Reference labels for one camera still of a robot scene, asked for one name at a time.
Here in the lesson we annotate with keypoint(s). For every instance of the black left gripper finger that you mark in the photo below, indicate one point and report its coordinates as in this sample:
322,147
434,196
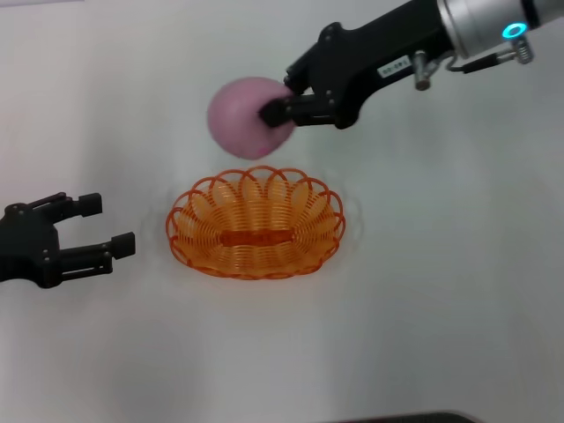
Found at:
90,205
123,244

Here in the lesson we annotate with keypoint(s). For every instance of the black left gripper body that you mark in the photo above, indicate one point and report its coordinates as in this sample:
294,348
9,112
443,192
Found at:
26,247

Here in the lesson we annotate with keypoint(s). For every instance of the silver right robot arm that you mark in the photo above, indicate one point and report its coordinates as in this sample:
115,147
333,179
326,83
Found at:
484,22

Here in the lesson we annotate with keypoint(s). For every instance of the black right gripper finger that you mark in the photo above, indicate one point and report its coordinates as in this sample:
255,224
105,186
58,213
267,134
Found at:
299,72
286,112

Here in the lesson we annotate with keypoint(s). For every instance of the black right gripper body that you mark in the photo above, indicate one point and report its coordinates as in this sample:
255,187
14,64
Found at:
370,57

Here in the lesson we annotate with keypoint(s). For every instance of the dark rounded robot part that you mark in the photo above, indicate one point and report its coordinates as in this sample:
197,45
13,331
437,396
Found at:
405,417

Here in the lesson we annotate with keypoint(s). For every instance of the silver connector plug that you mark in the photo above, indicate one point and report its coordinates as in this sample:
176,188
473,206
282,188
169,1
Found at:
424,70

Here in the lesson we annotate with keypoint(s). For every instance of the pink peach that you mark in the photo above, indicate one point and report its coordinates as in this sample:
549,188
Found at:
238,119

